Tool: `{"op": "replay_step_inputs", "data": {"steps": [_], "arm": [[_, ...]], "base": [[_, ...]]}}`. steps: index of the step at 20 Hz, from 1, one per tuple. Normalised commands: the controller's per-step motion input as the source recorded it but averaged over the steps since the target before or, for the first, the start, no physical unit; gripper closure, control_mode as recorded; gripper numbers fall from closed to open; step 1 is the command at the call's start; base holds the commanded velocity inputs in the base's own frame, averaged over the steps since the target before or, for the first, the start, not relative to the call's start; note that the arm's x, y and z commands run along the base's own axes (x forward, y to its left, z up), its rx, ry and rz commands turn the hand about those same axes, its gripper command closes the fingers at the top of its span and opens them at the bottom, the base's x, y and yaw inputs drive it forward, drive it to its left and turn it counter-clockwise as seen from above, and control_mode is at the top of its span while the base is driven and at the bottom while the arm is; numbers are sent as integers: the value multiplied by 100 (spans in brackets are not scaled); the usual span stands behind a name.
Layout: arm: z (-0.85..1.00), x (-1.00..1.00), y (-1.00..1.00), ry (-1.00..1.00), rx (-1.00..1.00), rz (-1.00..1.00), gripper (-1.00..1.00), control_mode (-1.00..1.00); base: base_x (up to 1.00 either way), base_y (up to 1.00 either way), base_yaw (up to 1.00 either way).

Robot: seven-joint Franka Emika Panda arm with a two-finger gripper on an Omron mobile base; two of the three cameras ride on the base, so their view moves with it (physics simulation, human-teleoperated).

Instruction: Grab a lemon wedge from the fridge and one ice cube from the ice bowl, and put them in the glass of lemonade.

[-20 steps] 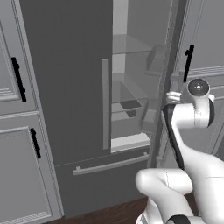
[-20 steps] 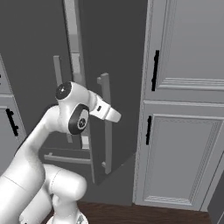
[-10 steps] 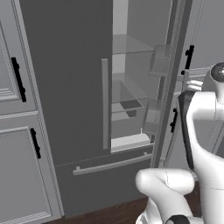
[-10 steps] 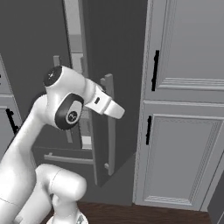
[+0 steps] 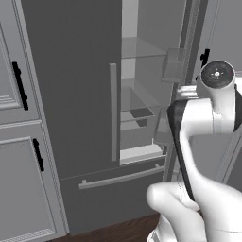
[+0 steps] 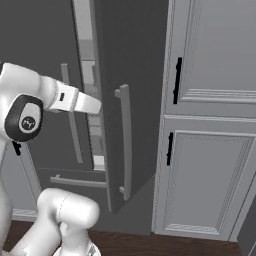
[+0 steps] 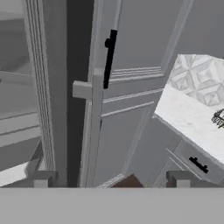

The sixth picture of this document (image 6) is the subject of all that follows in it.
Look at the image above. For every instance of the dark grey fridge drawer front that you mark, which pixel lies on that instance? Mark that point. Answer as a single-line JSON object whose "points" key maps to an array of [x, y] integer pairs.
{"points": [[133, 213]]}

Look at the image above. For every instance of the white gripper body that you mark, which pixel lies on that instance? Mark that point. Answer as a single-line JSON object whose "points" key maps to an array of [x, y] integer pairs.
{"points": [[88, 103]]}

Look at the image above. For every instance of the grey panelled cupboard door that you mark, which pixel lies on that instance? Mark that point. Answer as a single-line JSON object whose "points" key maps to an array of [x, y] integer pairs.
{"points": [[206, 180]]}

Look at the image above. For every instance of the dark grey fridge door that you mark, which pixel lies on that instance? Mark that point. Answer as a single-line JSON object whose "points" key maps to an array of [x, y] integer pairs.
{"points": [[140, 66], [36, 33]]}

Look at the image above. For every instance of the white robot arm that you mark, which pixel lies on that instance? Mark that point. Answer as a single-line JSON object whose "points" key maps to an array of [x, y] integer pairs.
{"points": [[20, 86]]}

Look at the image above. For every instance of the tall grey cupboard door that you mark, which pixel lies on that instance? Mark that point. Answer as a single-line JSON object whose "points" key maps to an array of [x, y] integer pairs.
{"points": [[220, 43]]}

